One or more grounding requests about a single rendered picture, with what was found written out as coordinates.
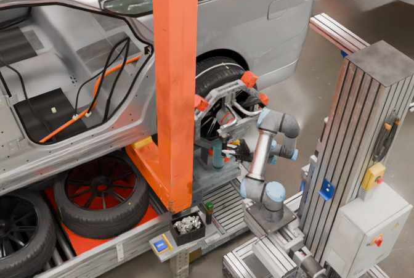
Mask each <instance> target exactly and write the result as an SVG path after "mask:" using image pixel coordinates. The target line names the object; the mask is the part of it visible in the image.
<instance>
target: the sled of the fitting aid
mask: <svg viewBox="0 0 414 278"><path fill-rule="evenodd" d="M241 171H242V169H241V168H240V167H239V166H238V167H236V168H234V169H232V170H230V171H228V172H226V173H224V174H222V175H220V176H217V177H215V178H213V179H211V180H209V181H207V182H204V183H202V184H201V186H202V188H203V193H206V192H208V191H210V190H212V189H214V188H216V187H218V186H220V185H222V184H225V183H227V182H229V181H231V180H233V179H235V178H237V177H239V176H241Z"/></svg>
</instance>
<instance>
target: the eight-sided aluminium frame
mask: <svg viewBox="0 0 414 278"><path fill-rule="evenodd" d="M241 89H242V90H244V91H245V92H247V93H248V94H250V95H252V94H254V95H256V96H257V97H258V98H260V93H258V92H257V90H255V89H254V88H249V87H246V84H245V83H244V82H243V81H242V80H235V81H234V82H231V83H229V84H226V85H224V86H221V87H219V88H215V89H213V90H212V91H211V92H210V93H209V94H208V95H207V97H206V98H205V100H206V101H207V103H209V105H208V106H207V107H206V108H205V110H204V111H203V112H202V111H200V110H198V109H196V110H195V112H194V134H193V142H194V143H195V144H196V145H199V146H202V147H204V148H207V149H209V150H212V151H213V143H214V141H216V140H220V139H219V138H217V139H215V140H213V141H209V140H206V139H203V138H202V137H200V127H201V120H202V118H203V117H204V116H205V115H206V114H207V112H208V111H209V110H210V108H211V107H212V106H213V105H214V104H215V103H216V101H217V100H218V99H220V98H221V97H224V96H226V95H229V94H231V93H233V92H237V91H239V90H241ZM258 107H259V105H258V104H256V105H254V106H250V107H249V110H248V111H249V112H255V111H258ZM251 123H252V122H251ZM251 123H248V124H246V125H247V128H248V127H249V126H250V124H251ZM238 139H239V138H233V137H232V136H231V135H229V141H227V144H229V143H231V142H233V141H236V140H238Z"/></svg>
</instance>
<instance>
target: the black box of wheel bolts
mask: <svg viewBox="0 0 414 278"><path fill-rule="evenodd" d="M169 228H170V232H171V234H172V237H173V239H174V241H175V243H176V245H177V246H178V247H179V246H181V245H184V244H187V243H189V242H193V241H194V240H198V239H200V238H203V237H205V229H206V226H205V224H204V222H203V220H202V218H201V217H200V215H199V213H198V211H194V212H192V213H189V214H187V215H183V216H180V217H178V218H174V219H171V220H169Z"/></svg>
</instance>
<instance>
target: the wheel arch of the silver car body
mask: <svg viewBox="0 0 414 278"><path fill-rule="evenodd" d="M214 56H225V57H229V58H231V59H233V60H234V61H236V63H238V64H239V65H240V66H241V67H242V68H243V69H244V70H245V71H247V70H248V71H250V72H251V69H250V65H249V63H248V61H247V59H246V58H245V56H244V55H243V54H241V53H240V52H238V51H236V50H235V49H231V48H225V47H222V48H216V49H212V50H208V51H206V52H203V53H201V54H199V55H198V56H196V63H197V62H199V61H202V60H203V59H207V58H209V57H214ZM156 117H157V111H156ZM155 123H156V121H155ZM156 131H157V133H158V129H157V125H156Z"/></svg>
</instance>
